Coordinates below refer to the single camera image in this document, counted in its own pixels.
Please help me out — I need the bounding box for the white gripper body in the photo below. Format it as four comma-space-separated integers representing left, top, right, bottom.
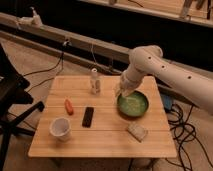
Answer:
120, 69, 144, 94

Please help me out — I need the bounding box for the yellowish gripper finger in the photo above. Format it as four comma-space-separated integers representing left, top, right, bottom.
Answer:
121, 91, 132, 97
114, 84, 122, 97

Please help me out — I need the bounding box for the white ceramic cup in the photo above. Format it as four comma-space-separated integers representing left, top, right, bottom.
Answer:
49, 117, 71, 141

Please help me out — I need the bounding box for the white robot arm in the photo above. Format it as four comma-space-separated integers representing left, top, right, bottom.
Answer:
115, 45, 213, 115

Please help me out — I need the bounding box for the green ceramic bowl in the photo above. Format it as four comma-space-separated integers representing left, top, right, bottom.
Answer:
117, 91, 149, 117

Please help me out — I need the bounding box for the small white bottle figure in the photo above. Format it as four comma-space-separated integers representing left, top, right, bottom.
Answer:
90, 68, 100, 94

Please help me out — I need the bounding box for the black rectangular remote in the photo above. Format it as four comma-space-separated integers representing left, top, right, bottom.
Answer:
82, 107, 94, 127

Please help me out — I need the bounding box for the white textured sponge block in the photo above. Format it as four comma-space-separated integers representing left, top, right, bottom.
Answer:
127, 122, 148, 142

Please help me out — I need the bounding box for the blue box on floor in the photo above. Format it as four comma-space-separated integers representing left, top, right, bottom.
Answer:
161, 94, 173, 110

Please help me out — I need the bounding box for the wooden table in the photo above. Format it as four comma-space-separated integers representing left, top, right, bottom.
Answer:
28, 76, 177, 158

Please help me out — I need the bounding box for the orange carrot toy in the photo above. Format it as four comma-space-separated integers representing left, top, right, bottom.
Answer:
64, 99, 74, 115

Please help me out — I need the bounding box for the black office chair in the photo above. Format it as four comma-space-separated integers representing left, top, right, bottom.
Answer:
0, 43, 44, 171

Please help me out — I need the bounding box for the black cable left floor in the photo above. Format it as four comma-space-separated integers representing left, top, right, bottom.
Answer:
23, 41, 71, 93

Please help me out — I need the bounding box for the long wooden rail beam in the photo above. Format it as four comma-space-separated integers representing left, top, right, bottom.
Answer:
0, 12, 213, 113

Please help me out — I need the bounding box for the black cable bundle right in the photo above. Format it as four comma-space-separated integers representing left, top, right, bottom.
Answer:
165, 99, 213, 171

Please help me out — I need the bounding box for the white clamp on rail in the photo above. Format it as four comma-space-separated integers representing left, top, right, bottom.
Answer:
18, 7, 43, 27

